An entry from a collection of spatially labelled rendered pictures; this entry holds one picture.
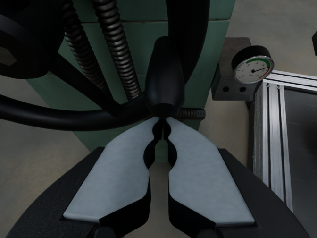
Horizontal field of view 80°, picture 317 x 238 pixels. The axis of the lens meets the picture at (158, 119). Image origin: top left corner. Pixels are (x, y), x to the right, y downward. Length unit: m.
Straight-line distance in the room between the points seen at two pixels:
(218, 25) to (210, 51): 0.05
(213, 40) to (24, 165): 1.03
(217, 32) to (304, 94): 0.75
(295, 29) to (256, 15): 0.31
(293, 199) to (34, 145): 1.16
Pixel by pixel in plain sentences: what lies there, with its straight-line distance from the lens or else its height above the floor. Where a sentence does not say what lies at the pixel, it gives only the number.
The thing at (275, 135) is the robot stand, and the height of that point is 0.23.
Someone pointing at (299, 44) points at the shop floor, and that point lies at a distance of 1.74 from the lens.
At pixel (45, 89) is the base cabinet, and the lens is 0.56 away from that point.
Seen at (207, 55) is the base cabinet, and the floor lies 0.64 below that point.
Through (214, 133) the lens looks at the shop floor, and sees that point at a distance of 1.04.
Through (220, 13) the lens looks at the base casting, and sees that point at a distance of 0.36.
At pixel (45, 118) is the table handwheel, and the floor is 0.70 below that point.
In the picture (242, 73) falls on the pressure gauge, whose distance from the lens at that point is 0.37.
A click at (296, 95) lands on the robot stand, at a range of 1.05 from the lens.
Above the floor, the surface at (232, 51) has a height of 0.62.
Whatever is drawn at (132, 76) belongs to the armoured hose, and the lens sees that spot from 0.27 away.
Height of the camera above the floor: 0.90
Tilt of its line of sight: 58 degrees down
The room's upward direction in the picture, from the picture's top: 4 degrees counter-clockwise
